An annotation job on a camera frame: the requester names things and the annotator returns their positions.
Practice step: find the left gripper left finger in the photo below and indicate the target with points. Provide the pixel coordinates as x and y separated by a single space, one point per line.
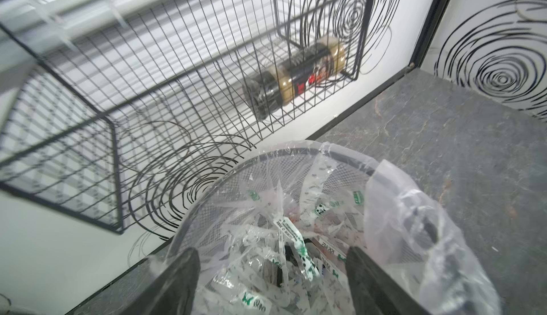
173 292

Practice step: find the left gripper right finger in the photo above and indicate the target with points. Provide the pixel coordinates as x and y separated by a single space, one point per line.
374 291

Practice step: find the items in wire basket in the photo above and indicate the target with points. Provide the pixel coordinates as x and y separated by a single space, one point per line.
270 89

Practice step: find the clear plastic bin liner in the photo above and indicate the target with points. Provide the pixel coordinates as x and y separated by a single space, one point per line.
455 280

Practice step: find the clear green printed chopstick wrapper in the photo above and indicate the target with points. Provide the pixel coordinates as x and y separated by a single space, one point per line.
292 233

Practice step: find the black wire wall basket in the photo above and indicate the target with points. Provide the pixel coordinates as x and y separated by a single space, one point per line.
127 129

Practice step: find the black mesh trash bin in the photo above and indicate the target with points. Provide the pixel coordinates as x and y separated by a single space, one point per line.
336 197

